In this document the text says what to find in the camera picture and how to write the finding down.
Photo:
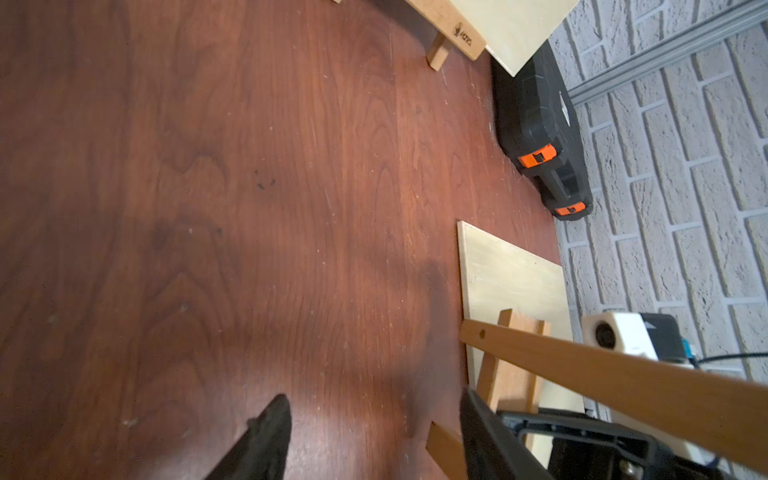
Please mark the small wooden easel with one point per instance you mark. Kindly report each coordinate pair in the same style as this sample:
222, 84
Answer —
528, 371
439, 25

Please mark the light plywood board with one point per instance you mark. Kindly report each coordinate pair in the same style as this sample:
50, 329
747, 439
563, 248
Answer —
514, 30
497, 275

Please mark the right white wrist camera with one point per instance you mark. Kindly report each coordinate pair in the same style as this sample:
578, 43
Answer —
653, 336

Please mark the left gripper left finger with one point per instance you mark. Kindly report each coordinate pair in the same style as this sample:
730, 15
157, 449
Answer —
261, 452

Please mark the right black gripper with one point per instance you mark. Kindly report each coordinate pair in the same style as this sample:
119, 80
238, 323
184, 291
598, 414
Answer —
587, 448

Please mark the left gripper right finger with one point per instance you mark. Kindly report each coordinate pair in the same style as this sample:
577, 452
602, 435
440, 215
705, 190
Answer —
491, 451

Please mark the black plastic tool case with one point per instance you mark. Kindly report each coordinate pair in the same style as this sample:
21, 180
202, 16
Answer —
538, 130

